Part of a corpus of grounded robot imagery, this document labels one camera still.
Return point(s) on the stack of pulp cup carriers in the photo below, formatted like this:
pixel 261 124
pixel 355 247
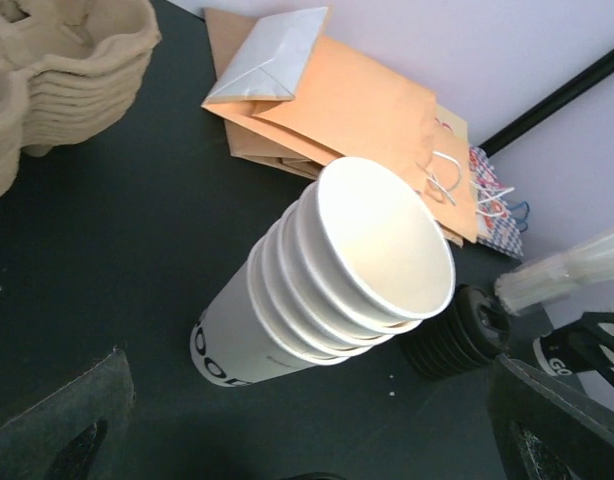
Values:
pixel 68 71

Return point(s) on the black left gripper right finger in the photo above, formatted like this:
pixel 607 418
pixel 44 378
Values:
pixel 544 429

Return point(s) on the beige bag with red circles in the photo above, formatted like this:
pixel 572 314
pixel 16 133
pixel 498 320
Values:
pixel 452 122

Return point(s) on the orange paper bag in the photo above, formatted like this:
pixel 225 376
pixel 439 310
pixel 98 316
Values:
pixel 348 105

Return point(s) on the brown kraft paper bag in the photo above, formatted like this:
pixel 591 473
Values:
pixel 247 137

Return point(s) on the white paper bag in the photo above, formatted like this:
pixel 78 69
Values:
pixel 270 63

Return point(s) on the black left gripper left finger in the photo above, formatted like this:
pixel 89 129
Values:
pixel 75 431

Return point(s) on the blue checkered paper bag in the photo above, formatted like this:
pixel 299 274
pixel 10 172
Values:
pixel 500 220

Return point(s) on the stack of white paper cups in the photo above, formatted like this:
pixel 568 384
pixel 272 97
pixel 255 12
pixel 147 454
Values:
pixel 356 260

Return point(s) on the black frame post right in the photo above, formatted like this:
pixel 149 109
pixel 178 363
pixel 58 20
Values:
pixel 585 80

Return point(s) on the stack of black cup lids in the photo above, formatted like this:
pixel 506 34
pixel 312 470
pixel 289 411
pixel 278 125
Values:
pixel 468 335

